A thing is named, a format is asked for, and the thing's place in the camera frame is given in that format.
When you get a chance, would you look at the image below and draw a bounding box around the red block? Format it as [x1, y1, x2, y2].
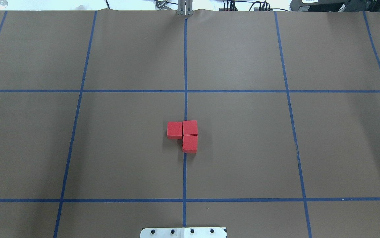
[167, 121, 183, 140]
[182, 135, 198, 154]
[182, 120, 198, 136]

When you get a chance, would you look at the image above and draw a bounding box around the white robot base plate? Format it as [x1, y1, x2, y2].
[140, 227, 227, 238]

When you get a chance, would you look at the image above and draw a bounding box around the grey aluminium frame post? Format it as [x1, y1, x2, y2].
[177, 0, 194, 16]

